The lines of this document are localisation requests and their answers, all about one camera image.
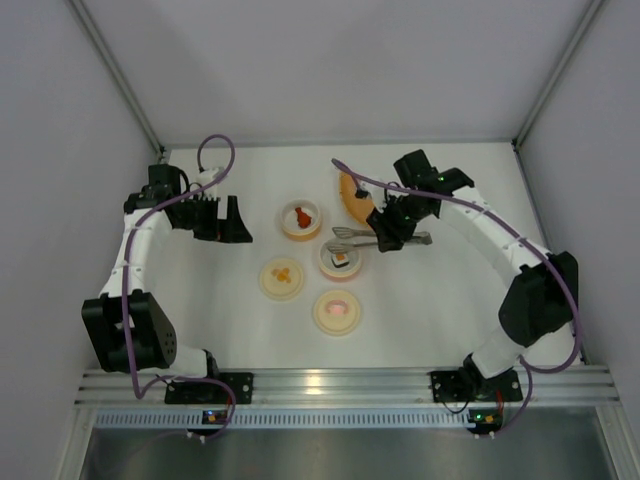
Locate metal serving tongs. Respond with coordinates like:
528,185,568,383
325,226,433,254

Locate sushi roll toy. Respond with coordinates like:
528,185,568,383
330,253,350,269

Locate orange round lunch box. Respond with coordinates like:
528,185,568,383
278,199,323,242

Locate pink round lunch box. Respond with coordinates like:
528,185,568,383
317,239,363,282

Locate cream lid orange handle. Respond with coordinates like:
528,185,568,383
258,257,305,302

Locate red fried shrimp toy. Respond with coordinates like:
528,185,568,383
294,207,313,229

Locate cream lid pink handle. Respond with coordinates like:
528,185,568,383
312,290,362,337

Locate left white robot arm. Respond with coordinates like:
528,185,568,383
81,164,253,403

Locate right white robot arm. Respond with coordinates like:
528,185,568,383
366,150,578,404

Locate woven boat-shaped basket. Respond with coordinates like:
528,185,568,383
338,172,375,231

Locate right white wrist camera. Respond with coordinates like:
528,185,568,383
355,186,387,211

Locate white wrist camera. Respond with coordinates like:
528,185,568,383
355,186,387,211
195,167,224,197

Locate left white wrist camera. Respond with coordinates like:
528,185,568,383
195,167,224,197

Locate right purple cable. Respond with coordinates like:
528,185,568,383
331,157,584,426

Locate left aluminium frame post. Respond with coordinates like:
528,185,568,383
65,0,166,161

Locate aluminium frame post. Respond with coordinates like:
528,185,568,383
65,0,166,161
511,0,609,153

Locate slotted grey cable duct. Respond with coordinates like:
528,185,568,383
94,408,498,430

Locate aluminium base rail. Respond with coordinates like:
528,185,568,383
74,365,620,409

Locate right aluminium frame post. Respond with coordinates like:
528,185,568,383
511,0,609,153

